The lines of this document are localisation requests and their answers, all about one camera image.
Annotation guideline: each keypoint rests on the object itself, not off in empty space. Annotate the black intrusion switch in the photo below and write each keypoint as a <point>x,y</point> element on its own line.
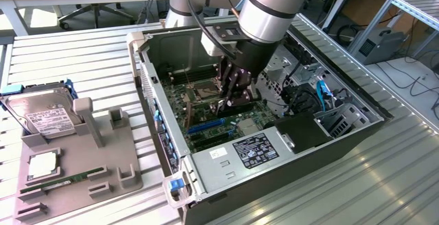
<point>155,79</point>

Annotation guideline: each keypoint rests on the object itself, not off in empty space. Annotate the green RAM stick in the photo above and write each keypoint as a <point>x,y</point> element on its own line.
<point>78,177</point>

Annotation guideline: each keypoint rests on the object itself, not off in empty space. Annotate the CPU socket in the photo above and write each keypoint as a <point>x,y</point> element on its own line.
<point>204,91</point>

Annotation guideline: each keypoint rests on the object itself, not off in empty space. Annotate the silver chipset heatsink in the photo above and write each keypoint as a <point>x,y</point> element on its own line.
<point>249,127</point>

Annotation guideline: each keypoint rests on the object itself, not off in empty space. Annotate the black slanted stand pole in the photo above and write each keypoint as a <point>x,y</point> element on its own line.
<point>344,2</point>

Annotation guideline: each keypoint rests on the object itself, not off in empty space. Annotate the silver power supply unit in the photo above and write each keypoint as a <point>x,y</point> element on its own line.
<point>219,168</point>

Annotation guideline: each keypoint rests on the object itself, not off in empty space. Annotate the black plastic air shroud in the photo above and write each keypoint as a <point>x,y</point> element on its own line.
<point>301,132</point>

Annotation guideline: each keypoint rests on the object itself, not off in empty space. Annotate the black RAM slot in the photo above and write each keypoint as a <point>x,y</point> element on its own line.
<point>195,73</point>
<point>193,70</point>
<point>196,79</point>
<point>195,76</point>

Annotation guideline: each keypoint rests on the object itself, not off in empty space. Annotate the black expansion slot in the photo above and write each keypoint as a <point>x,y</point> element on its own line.
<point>208,139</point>

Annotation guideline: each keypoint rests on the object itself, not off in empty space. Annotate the blue case latch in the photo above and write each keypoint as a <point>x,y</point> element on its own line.
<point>176,185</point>

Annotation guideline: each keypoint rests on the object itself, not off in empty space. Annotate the office chair with star base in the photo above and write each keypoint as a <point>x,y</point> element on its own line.
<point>96,10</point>

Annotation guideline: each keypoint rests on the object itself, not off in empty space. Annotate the hard disk in blue carrier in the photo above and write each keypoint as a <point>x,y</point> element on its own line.
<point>37,109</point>

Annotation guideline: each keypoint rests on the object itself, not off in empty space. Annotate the green motherboard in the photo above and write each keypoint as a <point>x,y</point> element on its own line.
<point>172,92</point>

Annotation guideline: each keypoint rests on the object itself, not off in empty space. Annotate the grey parts rack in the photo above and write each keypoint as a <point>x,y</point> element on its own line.
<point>78,163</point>

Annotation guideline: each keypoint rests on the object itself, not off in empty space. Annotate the black open PC case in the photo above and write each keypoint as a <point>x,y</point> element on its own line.
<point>273,184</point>

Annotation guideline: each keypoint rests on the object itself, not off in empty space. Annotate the grey computer tower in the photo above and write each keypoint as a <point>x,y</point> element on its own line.
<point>380,45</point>

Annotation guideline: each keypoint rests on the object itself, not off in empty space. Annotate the graphics card with metal bracket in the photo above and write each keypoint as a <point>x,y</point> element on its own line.
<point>236,110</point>

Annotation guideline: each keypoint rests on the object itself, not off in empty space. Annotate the thin locking lever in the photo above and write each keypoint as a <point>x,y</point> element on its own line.
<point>187,76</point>

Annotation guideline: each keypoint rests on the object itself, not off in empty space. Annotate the grey metal disk bay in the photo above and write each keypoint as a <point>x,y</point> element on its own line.
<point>343,122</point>

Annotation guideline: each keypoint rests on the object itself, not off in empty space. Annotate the silver CPU chip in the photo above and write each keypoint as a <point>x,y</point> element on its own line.
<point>42,164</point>

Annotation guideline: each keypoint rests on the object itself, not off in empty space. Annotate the perforated metal disk bay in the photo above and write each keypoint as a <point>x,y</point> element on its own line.
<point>273,94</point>

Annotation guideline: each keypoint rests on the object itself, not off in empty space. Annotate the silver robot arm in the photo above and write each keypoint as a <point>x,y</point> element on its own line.
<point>271,9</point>

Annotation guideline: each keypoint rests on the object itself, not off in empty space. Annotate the large light blue slot latch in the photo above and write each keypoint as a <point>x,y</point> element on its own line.
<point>156,119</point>

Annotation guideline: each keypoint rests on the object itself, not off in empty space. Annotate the aluminium slat side table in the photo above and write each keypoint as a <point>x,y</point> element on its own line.
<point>419,8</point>

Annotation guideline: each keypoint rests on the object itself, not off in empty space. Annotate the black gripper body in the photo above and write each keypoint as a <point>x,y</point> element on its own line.
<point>256,55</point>

